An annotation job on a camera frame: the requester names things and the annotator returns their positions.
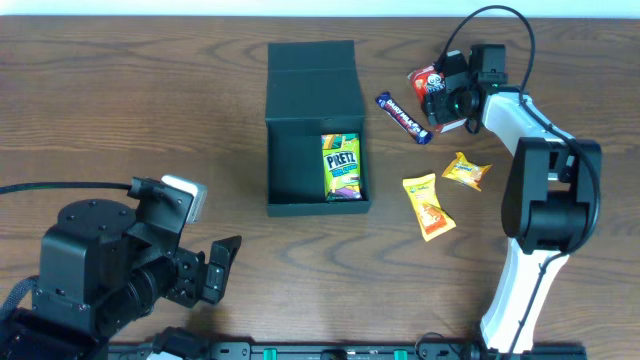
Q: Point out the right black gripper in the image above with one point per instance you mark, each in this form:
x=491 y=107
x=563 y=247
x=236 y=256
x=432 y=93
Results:
x=439 y=101

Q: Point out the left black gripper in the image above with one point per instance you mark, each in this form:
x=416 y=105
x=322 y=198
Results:
x=189 y=276

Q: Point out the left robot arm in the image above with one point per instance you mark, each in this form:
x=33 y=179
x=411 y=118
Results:
x=103 y=266

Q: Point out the green Pretz box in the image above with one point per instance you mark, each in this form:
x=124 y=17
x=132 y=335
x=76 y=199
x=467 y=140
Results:
x=341 y=161

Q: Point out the long yellow Julie's snack packet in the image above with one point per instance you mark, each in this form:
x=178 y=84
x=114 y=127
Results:
x=432 y=219

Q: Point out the black gift box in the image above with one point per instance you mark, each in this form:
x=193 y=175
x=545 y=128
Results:
x=312 y=90

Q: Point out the Dairy Milk chocolate bar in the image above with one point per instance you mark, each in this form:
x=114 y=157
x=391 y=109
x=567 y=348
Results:
x=417 y=132

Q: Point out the small yellow lemon snack packet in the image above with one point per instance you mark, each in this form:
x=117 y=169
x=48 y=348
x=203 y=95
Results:
x=466 y=172

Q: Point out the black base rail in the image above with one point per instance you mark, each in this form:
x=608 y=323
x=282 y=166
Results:
x=246 y=351

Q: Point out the red Hello Panda box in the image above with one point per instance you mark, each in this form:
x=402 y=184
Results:
x=425 y=82

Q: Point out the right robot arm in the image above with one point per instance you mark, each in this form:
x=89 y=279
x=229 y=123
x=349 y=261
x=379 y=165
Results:
x=552 y=196

